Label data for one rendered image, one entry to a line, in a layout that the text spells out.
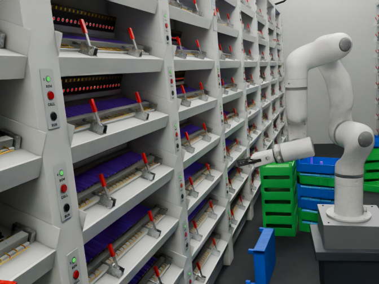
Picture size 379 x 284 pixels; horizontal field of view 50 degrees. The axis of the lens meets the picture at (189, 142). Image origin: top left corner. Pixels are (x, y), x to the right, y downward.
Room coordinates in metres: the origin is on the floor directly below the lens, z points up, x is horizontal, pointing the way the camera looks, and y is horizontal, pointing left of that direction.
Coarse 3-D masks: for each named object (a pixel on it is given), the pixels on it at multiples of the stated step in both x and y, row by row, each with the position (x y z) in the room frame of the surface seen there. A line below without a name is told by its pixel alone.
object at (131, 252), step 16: (144, 208) 1.43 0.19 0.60; (160, 208) 1.46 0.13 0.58; (176, 208) 1.46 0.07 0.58; (112, 224) 1.27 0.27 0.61; (128, 224) 1.29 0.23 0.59; (144, 224) 1.33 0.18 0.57; (160, 224) 1.38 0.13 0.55; (176, 224) 1.44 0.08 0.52; (96, 240) 1.16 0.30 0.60; (112, 240) 1.17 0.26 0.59; (128, 240) 1.22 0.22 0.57; (144, 240) 1.25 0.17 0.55; (160, 240) 1.29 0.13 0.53; (96, 256) 1.08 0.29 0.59; (112, 256) 1.04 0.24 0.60; (128, 256) 1.14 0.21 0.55; (144, 256) 1.17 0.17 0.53; (96, 272) 1.03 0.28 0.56; (112, 272) 1.04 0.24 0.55; (128, 272) 1.07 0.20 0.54
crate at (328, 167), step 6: (300, 162) 2.57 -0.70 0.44; (306, 162) 2.65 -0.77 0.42; (318, 162) 2.63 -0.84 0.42; (324, 162) 2.61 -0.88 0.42; (330, 162) 2.58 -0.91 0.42; (300, 168) 2.51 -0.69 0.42; (306, 168) 2.48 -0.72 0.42; (312, 168) 2.46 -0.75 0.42; (318, 168) 2.44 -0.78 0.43; (324, 168) 2.41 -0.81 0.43; (330, 168) 2.39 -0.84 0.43
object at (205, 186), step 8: (200, 160) 2.16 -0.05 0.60; (208, 160) 2.14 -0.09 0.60; (216, 168) 2.13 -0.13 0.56; (200, 176) 1.97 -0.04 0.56; (216, 176) 2.03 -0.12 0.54; (200, 184) 1.87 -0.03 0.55; (208, 184) 1.89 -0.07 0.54; (216, 184) 2.03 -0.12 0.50; (200, 192) 1.77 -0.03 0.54; (208, 192) 1.88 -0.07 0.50; (192, 200) 1.66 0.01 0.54; (200, 200) 1.75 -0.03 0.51; (192, 208) 1.64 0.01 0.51
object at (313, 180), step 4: (300, 172) 2.52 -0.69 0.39; (300, 176) 2.51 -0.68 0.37; (304, 176) 2.49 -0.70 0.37; (308, 176) 2.48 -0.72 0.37; (312, 176) 2.46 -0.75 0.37; (300, 180) 2.51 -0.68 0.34; (304, 180) 2.49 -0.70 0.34; (308, 180) 2.48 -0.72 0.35; (312, 180) 2.46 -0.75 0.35; (316, 180) 2.44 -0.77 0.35; (320, 180) 2.43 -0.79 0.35; (324, 180) 2.41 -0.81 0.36; (328, 180) 2.40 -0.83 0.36; (332, 180) 2.38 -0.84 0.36; (312, 184) 2.46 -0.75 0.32; (316, 184) 2.44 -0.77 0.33; (320, 184) 2.43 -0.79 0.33; (324, 184) 2.41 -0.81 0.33; (328, 184) 2.40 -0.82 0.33; (332, 184) 2.38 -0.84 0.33
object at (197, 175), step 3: (201, 168) 2.02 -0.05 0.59; (204, 168) 2.03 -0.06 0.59; (207, 168) 2.08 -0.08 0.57; (210, 168) 2.10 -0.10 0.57; (198, 171) 1.96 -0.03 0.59; (201, 171) 1.98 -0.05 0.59; (204, 171) 2.03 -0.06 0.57; (207, 171) 2.04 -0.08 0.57; (195, 174) 1.91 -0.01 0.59; (198, 174) 1.92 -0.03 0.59; (201, 174) 1.98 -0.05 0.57; (192, 177) 1.86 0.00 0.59; (195, 177) 1.87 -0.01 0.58; (198, 177) 1.93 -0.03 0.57; (192, 180) 1.83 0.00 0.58; (195, 180) 1.86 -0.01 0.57; (198, 180) 1.88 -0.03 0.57; (186, 183) 1.77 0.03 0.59; (189, 183) 1.80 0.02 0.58; (186, 186) 1.75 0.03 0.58
